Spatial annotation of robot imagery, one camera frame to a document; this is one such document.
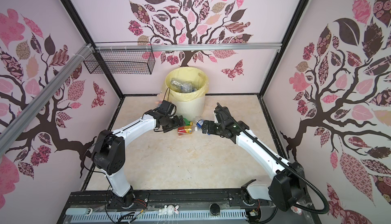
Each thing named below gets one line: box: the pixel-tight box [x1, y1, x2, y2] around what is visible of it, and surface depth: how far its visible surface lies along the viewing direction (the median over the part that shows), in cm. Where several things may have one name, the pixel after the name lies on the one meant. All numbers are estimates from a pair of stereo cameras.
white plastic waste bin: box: [173, 95, 206, 121], surface depth 94 cm
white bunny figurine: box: [158, 204, 180, 217], surface depth 71 cm
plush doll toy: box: [154, 100, 163, 108], surface depth 112 cm
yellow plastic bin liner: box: [164, 66, 209, 102], surface depth 99 cm
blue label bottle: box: [195, 119, 205, 129], surface depth 100 cm
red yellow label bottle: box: [177, 125, 193, 136], surface depth 96 cm
